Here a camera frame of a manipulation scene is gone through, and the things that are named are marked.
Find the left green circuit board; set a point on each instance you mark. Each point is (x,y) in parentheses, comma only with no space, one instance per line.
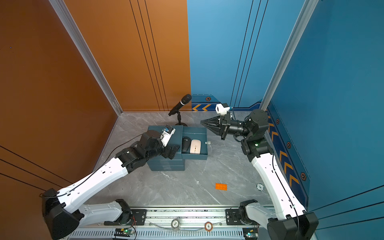
(123,233)

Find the green circuit board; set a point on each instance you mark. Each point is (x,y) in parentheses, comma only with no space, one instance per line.
(250,234)
(123,233)

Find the grey round rail sticker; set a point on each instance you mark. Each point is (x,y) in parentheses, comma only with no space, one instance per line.
(175,224)

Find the right green circuit board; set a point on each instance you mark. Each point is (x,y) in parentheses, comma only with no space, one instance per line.
(250,234)

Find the aluminium front rail frame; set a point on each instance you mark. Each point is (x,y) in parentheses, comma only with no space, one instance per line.
(158,226)

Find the black microphone stand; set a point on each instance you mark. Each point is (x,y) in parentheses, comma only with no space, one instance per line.
(179,118)

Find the teal top drawer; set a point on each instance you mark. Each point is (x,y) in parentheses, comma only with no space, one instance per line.
(198,133)

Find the black microphone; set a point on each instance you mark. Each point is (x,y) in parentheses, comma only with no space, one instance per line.
(185,100)

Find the black computer mouse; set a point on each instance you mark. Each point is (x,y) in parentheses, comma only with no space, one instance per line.
(186,143)

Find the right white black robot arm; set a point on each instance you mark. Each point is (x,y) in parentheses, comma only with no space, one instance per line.
(290,220)

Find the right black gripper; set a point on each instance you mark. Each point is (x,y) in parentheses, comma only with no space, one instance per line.
(226,127)

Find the orange round rail sticker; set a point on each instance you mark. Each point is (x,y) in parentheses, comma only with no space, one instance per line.
(208,226)

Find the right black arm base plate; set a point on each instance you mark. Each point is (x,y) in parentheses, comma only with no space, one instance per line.
(232,216)

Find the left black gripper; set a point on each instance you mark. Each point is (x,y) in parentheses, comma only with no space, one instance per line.
(167,154)

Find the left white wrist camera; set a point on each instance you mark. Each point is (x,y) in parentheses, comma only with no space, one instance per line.
(166,135)

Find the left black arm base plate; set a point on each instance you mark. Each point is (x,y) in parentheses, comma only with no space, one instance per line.
(138,216)

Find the orange toy brick plate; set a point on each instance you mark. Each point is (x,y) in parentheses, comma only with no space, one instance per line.
(221,187)

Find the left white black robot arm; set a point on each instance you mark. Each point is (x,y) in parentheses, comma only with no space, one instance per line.
(66,210)

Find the teal drawer cabinet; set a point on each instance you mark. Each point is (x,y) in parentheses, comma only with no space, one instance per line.
(160,163)

